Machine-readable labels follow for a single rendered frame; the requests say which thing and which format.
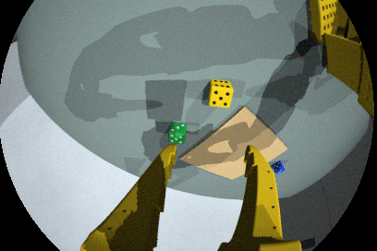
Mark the yellow die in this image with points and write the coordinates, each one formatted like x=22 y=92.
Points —
x=220 y=93

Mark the beige mat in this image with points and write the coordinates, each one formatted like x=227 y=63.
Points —
x=223 y=151

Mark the green die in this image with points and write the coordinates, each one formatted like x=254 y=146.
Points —
x=177 y=133

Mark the blue die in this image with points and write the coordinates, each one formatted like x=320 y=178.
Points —
x=278 y=167

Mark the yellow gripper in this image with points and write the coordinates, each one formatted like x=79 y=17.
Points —
x=134 y=222

